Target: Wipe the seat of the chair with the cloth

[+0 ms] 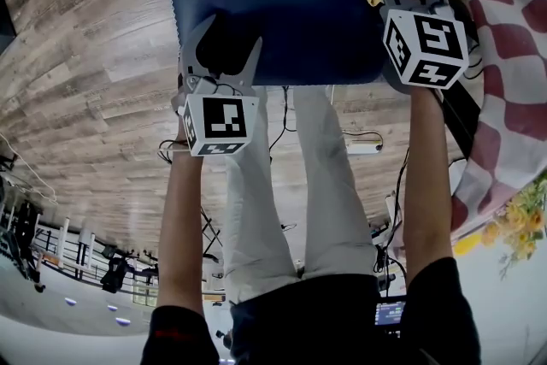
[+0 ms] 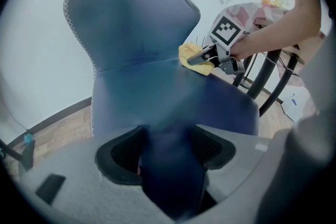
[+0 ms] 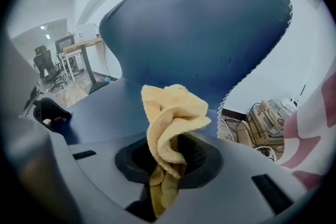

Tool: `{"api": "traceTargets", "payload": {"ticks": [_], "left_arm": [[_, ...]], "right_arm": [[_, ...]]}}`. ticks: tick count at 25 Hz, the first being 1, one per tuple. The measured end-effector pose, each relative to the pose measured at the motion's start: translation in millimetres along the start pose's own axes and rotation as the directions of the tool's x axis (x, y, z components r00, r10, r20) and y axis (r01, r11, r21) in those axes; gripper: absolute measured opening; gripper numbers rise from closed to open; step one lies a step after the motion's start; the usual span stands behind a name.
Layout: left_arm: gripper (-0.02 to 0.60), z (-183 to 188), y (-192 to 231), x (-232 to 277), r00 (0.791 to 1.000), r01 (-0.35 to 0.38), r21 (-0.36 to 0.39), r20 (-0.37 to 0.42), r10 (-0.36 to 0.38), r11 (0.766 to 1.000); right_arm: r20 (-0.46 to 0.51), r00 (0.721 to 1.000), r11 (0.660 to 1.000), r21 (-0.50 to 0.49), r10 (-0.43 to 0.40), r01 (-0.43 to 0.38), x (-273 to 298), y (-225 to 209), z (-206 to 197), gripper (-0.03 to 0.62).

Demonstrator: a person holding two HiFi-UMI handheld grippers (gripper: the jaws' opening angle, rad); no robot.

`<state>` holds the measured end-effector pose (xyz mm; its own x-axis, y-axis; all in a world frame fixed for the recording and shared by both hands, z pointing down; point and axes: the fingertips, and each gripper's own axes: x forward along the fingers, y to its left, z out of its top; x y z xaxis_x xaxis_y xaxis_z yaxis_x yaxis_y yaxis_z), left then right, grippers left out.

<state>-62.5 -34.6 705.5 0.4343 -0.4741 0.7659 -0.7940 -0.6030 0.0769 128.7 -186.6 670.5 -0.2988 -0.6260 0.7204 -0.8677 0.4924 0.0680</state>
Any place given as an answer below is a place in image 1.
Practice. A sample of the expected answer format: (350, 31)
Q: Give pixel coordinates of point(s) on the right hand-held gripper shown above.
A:
(431, 42)

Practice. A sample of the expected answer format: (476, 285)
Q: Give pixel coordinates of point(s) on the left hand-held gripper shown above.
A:
(222, 119)

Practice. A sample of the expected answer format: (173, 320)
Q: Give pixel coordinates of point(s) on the person's right forearm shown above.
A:
(427, 192)

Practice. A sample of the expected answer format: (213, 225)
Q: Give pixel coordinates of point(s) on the person's left forearm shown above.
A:
(181, 235)

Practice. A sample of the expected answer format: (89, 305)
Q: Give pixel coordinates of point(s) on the pink checkered tablecloth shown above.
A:
(513, 68)

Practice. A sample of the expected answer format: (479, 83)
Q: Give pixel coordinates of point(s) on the white floor power strip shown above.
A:
(363, 146)

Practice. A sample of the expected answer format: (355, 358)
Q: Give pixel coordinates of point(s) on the person's light grey trousers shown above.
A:
(329, 205)

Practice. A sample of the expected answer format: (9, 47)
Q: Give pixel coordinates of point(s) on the yellow artificial flower bouquet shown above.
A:
(523, 222)

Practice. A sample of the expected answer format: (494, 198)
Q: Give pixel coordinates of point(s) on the black equipment pile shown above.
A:
(17, 243)

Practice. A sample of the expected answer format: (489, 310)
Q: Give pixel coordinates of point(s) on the person's dark shirt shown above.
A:
(316, 320)

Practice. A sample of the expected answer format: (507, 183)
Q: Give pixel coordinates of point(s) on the small screen device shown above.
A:
(389, 313)

